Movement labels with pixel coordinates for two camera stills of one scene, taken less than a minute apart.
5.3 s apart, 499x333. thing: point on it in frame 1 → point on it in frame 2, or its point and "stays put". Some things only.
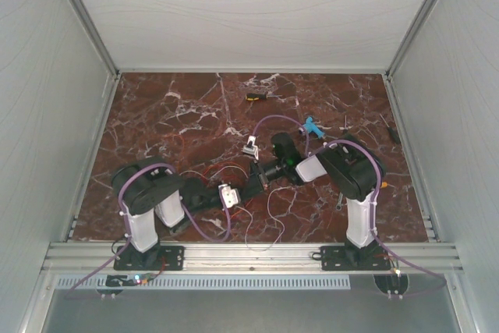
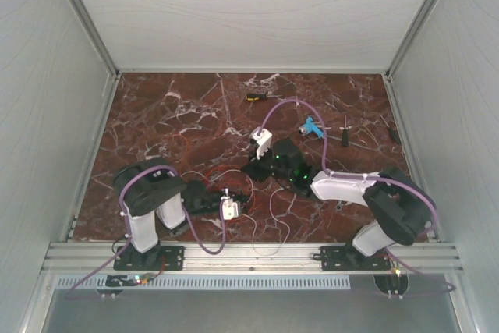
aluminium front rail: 252,258 stays put
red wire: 216,164 → 233,180
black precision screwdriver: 391,131 stays put
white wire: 251,214 → 248,202
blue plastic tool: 312,127 stays put
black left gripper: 217,187 stays put
